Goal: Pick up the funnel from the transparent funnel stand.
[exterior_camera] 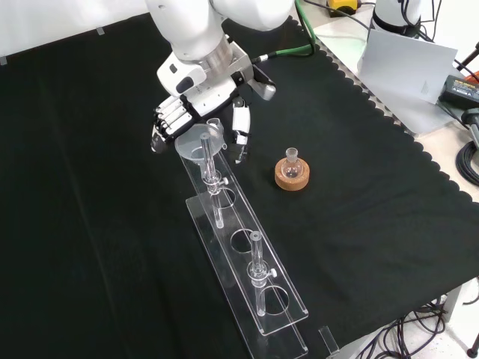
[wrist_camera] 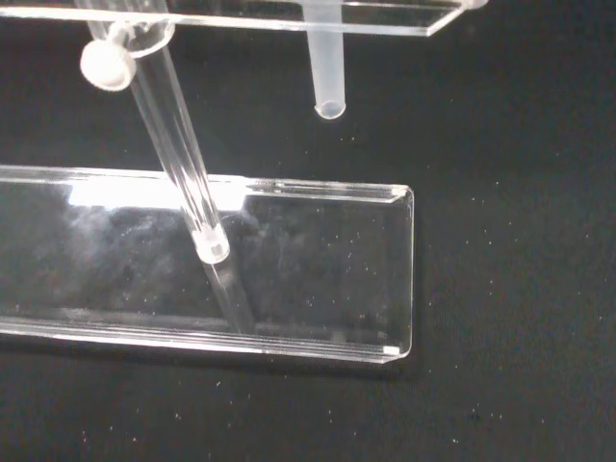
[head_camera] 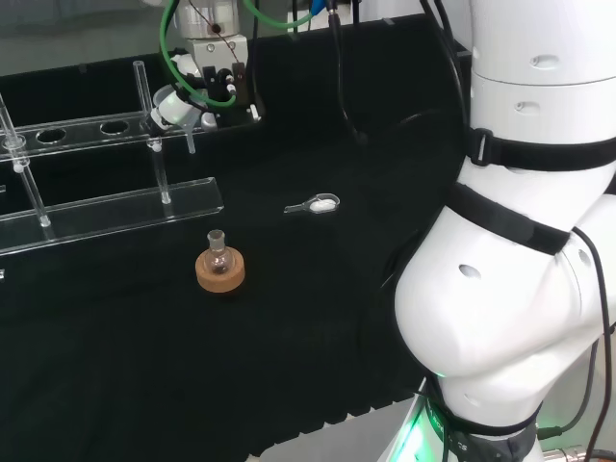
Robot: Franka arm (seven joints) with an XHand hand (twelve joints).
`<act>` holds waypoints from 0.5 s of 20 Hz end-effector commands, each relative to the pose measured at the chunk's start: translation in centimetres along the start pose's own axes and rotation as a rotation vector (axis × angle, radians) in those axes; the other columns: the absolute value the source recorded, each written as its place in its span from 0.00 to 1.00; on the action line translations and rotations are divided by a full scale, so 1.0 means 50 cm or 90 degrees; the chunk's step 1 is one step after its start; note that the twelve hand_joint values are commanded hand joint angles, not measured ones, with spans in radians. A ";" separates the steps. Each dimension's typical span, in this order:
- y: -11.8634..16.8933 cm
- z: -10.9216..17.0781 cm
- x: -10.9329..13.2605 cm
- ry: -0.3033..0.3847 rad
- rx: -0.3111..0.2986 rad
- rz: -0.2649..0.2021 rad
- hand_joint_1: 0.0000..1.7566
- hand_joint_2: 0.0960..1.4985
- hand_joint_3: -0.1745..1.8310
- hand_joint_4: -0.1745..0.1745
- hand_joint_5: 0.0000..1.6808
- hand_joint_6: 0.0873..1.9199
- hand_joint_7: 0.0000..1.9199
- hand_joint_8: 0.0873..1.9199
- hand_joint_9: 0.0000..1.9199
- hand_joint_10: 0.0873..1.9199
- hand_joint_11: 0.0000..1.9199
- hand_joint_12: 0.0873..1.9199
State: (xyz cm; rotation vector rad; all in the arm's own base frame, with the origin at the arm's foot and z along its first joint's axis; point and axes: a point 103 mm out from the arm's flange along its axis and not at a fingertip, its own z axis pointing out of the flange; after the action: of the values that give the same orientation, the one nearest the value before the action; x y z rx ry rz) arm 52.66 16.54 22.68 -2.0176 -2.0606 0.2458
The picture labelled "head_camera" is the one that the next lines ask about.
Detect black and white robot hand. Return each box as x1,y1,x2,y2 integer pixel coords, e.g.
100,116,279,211
148,36,267,134

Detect translucent plastic funnel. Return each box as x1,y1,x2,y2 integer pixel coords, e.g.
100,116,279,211
152,85,206,155

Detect clear weighing funnel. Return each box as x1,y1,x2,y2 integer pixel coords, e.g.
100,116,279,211
283,191,341,216

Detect clear acrylic funnel stand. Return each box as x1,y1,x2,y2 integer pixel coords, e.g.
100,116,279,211
0,60,225,256

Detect small round-bottom glass flask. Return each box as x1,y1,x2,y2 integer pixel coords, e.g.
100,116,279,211
204,229,237,276

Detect black cloth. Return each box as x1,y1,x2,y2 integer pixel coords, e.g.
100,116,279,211
0,13,475,462

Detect green cable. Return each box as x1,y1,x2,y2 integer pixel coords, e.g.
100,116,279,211
160,0,315,108

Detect thick black cable with connector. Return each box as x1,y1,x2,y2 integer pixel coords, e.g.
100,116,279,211
324,0,370,146

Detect cork ring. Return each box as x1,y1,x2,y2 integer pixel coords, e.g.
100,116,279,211
194,247,246,294

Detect thin black cable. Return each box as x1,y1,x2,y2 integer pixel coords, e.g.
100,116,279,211
419,0,473,145

